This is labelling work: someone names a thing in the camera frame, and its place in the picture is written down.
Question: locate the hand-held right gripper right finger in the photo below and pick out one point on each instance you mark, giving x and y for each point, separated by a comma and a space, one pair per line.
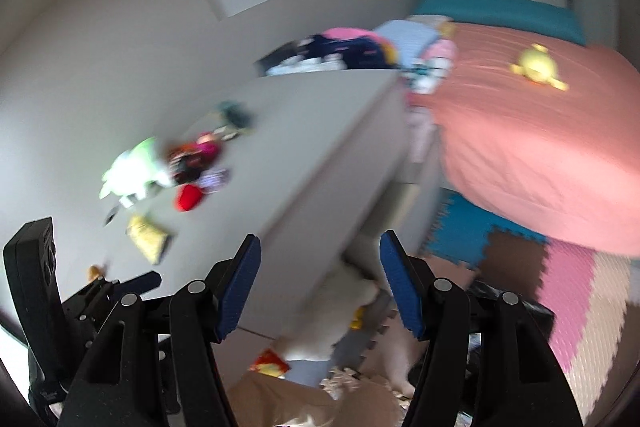
400, 287

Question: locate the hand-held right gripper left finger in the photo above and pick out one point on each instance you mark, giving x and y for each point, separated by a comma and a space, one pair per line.
239, 287

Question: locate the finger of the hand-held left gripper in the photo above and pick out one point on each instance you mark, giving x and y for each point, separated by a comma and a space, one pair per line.
142, 282

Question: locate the orange plastic toy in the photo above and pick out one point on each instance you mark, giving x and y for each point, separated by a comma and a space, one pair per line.
182, 154

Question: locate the yellow snack packet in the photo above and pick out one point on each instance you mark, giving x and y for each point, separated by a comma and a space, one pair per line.
147, 237

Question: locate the small orange item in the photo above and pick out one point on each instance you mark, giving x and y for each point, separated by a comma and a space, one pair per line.
95, 272

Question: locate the red yellow packet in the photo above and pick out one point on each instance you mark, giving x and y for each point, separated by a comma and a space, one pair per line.
270, 363

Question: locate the red soft item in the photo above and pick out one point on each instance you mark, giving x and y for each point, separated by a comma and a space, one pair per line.
189, 198

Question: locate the purple patterned cloth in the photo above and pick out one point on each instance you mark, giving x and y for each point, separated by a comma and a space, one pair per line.
214, 179

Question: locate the green white plush toy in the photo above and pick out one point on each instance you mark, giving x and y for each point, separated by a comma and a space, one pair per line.
132, 169

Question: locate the grey cabinet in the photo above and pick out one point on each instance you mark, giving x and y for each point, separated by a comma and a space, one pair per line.
345, 157

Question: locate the pink toy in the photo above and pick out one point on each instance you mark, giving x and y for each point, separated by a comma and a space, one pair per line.
208, 146

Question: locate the dark teal item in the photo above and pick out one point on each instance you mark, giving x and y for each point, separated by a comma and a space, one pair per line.
237, 117

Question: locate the foam puzzle mat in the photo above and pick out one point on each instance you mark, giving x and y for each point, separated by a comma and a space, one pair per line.
585, 297

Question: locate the white cloth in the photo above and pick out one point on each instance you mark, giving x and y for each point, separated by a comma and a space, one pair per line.
305, 66

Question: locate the stack of pink clothes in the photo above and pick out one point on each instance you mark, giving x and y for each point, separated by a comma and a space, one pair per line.
435, 57

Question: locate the black box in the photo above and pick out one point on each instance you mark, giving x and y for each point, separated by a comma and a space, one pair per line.
277, 57

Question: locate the light blue folded blanket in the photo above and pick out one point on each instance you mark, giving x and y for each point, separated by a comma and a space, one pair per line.
407, 39

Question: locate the pink cloth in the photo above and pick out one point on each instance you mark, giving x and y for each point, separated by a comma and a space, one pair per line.
347, 32

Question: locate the yellow plush toy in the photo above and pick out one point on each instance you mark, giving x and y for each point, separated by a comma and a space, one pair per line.
537, 64

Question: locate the teal pillow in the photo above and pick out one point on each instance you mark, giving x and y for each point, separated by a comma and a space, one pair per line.
500, 12

